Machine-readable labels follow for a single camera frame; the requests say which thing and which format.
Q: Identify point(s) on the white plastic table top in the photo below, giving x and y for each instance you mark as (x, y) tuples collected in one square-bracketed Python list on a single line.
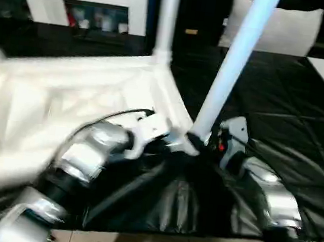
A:
[(51, 100)]

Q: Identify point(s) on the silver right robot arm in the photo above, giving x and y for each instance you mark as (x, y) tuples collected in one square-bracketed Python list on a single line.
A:
[(277, 202)]

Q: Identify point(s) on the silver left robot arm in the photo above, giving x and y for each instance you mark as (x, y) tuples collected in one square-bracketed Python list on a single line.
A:
[(79, 158)]

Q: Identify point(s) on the black work mat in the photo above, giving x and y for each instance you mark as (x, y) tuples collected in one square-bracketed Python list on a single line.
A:
[(289, 150)]

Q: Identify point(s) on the small yellow label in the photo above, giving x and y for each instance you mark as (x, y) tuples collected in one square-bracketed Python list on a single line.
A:
[(190, 31)]

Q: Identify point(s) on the black cabinet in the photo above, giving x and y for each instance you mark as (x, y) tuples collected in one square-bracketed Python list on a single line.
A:
[(200, 10)]

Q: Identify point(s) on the light grey cushion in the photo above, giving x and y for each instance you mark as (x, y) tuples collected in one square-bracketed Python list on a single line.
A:
[(293, 31)]

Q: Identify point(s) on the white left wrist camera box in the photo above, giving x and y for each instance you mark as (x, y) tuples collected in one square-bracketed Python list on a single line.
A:
[(152, 128)]

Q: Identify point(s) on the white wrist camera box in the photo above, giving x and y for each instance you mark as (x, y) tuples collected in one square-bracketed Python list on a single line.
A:
[(233, 130), (152, 128)]

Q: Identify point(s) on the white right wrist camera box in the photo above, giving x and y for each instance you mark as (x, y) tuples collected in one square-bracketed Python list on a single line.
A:
[(233, 130)]

